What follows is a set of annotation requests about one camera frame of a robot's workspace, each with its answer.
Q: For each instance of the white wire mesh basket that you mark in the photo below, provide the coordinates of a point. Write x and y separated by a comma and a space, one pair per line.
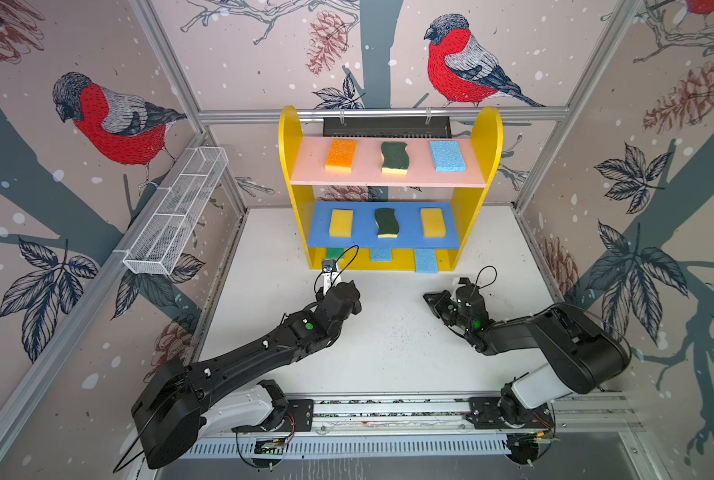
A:
159, 246

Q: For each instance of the blue sponge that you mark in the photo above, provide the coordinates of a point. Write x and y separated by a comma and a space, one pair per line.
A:
447, 156
425, 261
381, 255

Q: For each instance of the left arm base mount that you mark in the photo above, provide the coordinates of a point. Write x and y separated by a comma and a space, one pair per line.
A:
271, 410

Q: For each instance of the yellow sponge front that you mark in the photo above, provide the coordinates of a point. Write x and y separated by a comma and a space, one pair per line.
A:
433, 223

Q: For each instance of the yellow shelf with coloured boards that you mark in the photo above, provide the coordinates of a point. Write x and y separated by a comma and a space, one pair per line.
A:
303, 160

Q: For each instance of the blue sponge front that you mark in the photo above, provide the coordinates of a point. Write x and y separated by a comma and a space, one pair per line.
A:
381, 255

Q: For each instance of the black vent grille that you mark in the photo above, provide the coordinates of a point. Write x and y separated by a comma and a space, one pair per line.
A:
388, 127

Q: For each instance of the dark green scrub sponge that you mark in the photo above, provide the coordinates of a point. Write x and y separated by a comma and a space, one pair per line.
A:
386, 223
395, 159

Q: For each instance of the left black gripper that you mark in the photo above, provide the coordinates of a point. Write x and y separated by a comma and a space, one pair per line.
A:
357, 304

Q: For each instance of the green topped yellow sponge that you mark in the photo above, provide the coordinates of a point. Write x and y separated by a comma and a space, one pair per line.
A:
334, 253

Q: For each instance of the dark green scrub sponge front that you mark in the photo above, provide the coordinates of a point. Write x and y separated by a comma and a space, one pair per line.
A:
395, 159

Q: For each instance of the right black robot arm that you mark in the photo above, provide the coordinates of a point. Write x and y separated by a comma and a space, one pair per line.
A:
579, 354

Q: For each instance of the orange topped yellow sponge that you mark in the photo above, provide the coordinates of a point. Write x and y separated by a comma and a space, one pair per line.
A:
341, 156

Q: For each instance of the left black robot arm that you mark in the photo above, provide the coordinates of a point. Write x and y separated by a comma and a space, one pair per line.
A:
173, 407

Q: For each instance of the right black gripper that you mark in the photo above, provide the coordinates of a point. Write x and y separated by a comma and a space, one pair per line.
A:
435, 305

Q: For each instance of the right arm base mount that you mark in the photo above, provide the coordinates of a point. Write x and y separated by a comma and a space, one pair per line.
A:
502, 412

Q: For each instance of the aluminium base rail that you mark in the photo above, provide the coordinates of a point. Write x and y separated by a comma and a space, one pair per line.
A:
448, 413

